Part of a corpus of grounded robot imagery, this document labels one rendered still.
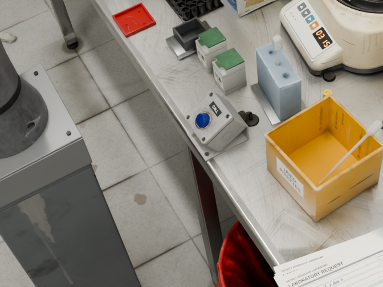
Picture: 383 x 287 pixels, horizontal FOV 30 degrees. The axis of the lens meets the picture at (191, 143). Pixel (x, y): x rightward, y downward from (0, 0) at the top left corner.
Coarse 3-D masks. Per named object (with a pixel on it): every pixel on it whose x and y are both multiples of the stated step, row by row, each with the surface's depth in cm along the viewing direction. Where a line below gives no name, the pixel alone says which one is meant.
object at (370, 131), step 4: (376, 120) 108; (372, 124) 108; (376, 124) 108; (380, 124) 108; (368, 128) 109; (372, 128) 108; (376, 128) 108; (380, 128) 108; (368, 132) 109; (372, 132) 109; (376, 132) 109
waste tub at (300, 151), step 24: (288, 120) 113; (312, 120) 117; (336, 120) 117; (288, 144) 118; (312, 144) 121; (336, 144) 121; (288, 168) 111; (312, 168) 118; (360, 168) 108; (288, 192) 116; (312, 192) 107; (336, 192) 110; (360, 192) 115; (312, 216) 112
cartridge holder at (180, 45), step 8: (184, 24) 138; (192, 24) 139; (200, 24) 138; (208, 24) 140; (176, 32) 137; (184, 32) 140; (192, 32) 139; (200, 32) 139; (168, 40) 139; (176, 40) 139; (184, 40) 135; (192, 40) 136; (176, 48) 137; (184, 48) 137; (192, 48) 137; (176, 56) 138; (184, 56) 137
